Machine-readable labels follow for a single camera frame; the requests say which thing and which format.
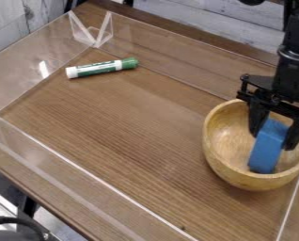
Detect black cable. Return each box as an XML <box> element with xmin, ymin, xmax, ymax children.
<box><xmin>0</xmin><ymin>216</ymin><xmax>46</xmax><ymax>241</ymax></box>

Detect brown wooden bowl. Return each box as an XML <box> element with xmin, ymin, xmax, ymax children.
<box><xmin>202</xmin><ymin>99</ymin><xmax>299</xmax><ymax>191</ymax></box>

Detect clear acrylic corner bracket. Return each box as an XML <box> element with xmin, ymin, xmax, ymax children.
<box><xmin>68</xmin><ymin>11</ymin><xmax>113</xmax><ymax>48</ymax></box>

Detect green and white marker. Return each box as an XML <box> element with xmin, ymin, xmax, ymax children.
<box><xmin>65</xmin><ymin>57</ymin><xmax>138</xmax><ymax>79</ymax></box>

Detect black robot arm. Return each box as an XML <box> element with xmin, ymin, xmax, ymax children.
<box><xmin>236</xmin><ymin>0</ymin><xmax>299</xmax><ymax>151</ymax></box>

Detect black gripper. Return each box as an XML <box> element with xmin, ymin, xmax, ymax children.
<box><xmin>236</xmin><ymin>73</ymin><xmax>299</xmax><ymax>151</ymax></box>

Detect blue rectangular block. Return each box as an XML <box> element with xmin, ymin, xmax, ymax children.
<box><xmin>246</xmin><ymin>119</ymin><xmax>288</xmax><ymax>174</ymax></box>

